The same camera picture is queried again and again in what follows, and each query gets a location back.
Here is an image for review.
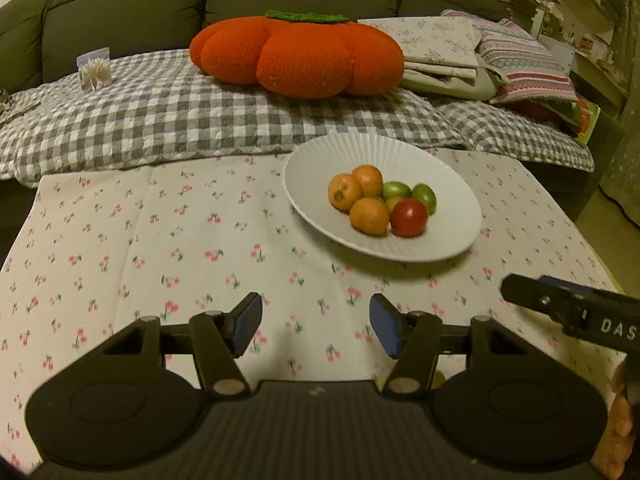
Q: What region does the purple floral cloth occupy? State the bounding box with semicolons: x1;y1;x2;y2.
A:
0;89;41;123

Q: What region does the wall shelf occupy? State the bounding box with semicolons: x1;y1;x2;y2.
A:
545;0;640;111

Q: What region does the person's right hand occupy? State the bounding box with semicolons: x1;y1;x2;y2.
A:
597;360;640;480

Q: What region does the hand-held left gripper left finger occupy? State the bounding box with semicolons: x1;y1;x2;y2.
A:
102;291;264;400

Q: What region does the orange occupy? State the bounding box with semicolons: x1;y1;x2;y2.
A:
328;173;363;212
349;197;391;236
352;165;384;197

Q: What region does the red tomato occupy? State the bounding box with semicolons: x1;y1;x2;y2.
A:
390;198;429;238

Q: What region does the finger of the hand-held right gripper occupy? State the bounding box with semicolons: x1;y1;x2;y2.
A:
539;275;621;297
501;274;593;328

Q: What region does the white ribbed plate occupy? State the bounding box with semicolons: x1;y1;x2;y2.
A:
282;133;483;263

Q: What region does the striped pink pillow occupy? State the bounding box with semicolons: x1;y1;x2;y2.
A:
440;9;580;106

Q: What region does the cherry print tablecloth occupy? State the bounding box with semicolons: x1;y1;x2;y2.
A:
0;147;628;476

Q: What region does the orange pumpkin cushion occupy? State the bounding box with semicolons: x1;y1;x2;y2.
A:
189;10;406;100

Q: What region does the grey checked blanket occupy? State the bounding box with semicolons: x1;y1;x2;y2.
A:
0;50;596;188

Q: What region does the red and green cushion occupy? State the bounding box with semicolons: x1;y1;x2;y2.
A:
520;95;602;148

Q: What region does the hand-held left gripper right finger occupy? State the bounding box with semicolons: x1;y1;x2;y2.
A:
369;293;531;400

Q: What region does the folded floral bedding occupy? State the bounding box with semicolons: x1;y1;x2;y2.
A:
357;16;506;101

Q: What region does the dark green sofa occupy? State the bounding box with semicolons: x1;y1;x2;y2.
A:
0;0;626;211

